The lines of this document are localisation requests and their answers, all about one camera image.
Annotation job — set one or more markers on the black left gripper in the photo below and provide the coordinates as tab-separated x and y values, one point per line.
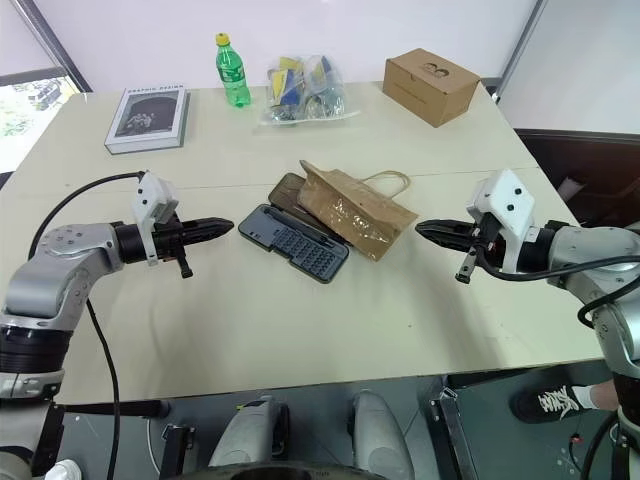
167	239

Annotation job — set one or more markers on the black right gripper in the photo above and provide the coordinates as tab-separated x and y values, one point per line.
484	237

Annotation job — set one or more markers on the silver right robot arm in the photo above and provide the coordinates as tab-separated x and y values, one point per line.
595	260

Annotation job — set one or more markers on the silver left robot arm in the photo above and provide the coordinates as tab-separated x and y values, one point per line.
55	280

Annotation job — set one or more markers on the black tool bit case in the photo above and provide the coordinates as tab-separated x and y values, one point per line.
295	247

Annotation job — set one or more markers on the brown paper bag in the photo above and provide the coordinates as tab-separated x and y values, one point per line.
350	210

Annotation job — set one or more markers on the grey hardcover book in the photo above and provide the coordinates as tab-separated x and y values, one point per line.
147	117

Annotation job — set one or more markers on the brown cardboard box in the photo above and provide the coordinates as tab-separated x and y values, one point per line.
430	85

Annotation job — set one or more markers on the green plastic soda bottle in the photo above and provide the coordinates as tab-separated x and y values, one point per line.
234	75

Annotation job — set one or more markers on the clear plastic bag of items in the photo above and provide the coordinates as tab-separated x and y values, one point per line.
305	90

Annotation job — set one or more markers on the black sneaker with white print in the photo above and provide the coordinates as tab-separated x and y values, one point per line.
547	404

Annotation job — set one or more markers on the silver rounded robot leg cover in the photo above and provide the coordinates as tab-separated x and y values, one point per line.
380	435
245	437

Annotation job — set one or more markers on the window with greenery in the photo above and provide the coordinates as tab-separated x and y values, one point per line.
30	102

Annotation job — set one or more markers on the person's leg with white sock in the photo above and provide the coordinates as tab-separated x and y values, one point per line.
597	396

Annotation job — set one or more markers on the dark round robot waist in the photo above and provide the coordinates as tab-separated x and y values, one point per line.
270	474

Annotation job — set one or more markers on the white shoe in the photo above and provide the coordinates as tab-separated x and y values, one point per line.
65	470

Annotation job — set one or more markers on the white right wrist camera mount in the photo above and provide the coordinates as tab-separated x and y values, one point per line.
507	200

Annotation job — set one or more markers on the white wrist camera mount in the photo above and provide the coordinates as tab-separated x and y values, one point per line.
149	192
507	200

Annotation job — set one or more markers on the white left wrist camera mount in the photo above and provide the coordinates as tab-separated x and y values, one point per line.
149	192

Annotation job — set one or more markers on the black table leg bracket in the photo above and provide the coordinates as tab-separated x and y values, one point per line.
176	447
450	430

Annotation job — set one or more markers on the black table frame bar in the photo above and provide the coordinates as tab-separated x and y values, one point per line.
115	410

